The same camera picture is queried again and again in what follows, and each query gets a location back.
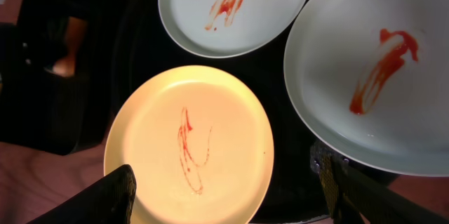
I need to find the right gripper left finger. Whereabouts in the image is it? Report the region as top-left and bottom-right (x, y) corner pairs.
(31, 164), (137, 224)

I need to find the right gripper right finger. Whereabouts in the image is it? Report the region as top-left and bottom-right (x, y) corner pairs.
(310, 140), (448, 224)

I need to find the yellow plate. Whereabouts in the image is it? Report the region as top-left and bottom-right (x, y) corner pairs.
(104, 65), (274, 223)

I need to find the light blue plate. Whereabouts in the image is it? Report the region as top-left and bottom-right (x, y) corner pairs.
(158, 0), (306, 58)
(284, 0), (448, 177)

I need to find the black rectangular tray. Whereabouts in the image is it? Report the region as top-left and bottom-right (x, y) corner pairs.
(1, 0), (128, 155)

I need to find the black round tray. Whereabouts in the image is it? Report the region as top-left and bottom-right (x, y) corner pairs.
(112, 0), (328, 223)

